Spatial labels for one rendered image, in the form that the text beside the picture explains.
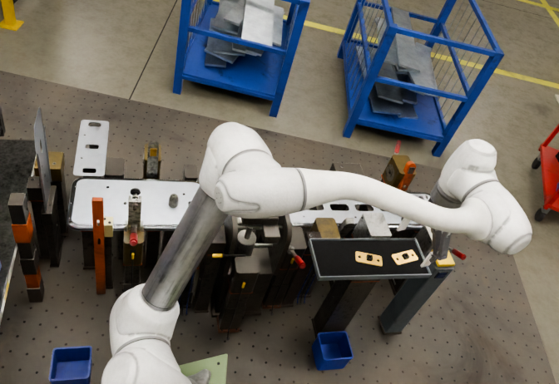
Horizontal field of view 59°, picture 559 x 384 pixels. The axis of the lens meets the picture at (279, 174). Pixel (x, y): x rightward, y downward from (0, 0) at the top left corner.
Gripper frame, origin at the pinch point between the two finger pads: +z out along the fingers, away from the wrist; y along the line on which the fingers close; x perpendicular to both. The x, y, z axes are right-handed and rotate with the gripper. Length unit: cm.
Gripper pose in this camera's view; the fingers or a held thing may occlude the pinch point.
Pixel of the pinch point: (413, 244)
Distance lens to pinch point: 157.3
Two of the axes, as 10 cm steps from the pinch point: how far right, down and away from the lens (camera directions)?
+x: -8.9, 1.3, -4.3
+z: -2.3, 6.9, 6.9
